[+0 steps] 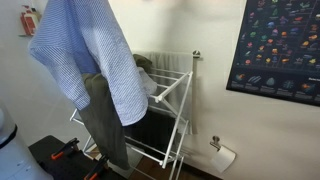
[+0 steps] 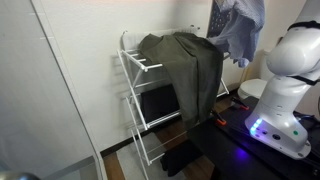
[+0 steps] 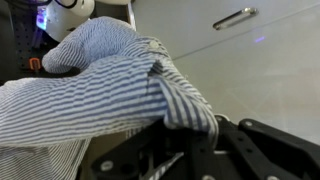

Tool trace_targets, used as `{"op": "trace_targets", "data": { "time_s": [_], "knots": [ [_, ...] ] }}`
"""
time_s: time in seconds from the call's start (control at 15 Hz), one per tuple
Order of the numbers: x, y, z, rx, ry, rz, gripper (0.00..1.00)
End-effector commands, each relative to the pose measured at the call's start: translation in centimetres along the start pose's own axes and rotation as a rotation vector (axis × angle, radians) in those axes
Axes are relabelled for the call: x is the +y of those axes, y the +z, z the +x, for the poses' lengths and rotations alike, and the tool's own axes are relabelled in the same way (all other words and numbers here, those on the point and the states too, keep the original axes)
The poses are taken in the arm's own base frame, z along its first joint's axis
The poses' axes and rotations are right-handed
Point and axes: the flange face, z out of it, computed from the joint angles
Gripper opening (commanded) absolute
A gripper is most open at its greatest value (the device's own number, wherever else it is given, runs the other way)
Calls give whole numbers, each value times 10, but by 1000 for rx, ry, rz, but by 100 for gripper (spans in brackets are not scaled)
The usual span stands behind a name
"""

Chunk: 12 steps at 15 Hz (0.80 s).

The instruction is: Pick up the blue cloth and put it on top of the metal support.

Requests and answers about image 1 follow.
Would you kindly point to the blue white striped shirt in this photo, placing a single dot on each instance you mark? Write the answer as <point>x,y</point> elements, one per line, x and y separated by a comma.
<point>83,40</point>

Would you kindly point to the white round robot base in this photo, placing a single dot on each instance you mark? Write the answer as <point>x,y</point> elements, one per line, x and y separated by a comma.
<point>16,156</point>

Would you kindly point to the small white cloth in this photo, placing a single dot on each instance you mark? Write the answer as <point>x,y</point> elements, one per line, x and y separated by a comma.
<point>148,81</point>

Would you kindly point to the olive green cloth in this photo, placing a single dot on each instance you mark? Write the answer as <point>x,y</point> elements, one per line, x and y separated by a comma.
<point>100,126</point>

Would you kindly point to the light grey towel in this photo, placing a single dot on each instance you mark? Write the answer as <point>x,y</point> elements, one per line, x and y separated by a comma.
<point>173,63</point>

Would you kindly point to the white metal drying rack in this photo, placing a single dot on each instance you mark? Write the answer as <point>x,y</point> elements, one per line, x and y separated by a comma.
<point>176,120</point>

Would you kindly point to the black radiator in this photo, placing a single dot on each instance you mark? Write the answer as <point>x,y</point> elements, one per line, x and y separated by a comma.
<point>150,130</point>

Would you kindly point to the metal toilet paper holder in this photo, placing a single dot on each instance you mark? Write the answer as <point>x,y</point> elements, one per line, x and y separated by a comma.
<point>215,140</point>

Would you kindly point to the white toilet paper roll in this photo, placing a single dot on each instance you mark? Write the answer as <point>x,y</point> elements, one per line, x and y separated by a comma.
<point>223,158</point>

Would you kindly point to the black orange clamp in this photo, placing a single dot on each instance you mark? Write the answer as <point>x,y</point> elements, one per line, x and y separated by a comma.
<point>65,148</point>
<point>96,168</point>

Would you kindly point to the dark illustrated wall poster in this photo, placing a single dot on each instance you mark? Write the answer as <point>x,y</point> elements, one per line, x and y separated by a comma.
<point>276,43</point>

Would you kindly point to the small wall shelf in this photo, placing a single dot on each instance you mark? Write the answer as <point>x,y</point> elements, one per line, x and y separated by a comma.
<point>24,34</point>

